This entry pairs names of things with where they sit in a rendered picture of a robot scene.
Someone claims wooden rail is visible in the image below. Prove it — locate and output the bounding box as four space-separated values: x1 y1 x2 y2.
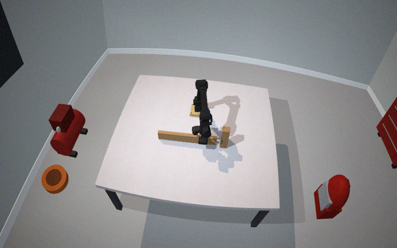
158 131 220 145

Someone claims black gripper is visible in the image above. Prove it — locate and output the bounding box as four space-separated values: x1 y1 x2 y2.
198 134 208 145

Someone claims wooden post with slot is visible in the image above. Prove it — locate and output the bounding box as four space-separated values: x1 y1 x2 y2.
220 126 230 148

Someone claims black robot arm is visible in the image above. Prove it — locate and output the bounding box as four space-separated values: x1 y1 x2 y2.
192 79 213 138

